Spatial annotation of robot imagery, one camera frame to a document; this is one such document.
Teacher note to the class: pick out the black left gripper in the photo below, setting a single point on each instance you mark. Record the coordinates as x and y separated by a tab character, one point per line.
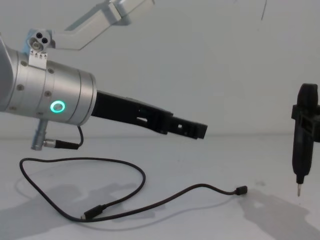
125	112

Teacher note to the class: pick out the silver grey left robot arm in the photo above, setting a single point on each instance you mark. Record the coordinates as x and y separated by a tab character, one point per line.
37	95

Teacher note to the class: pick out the white curtain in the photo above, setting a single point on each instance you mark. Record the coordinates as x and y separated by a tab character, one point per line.
200	62

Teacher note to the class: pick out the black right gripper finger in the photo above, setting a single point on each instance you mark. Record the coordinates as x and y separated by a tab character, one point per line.
311	125

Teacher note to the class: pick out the white table cloth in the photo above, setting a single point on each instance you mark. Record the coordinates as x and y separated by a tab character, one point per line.
175	162

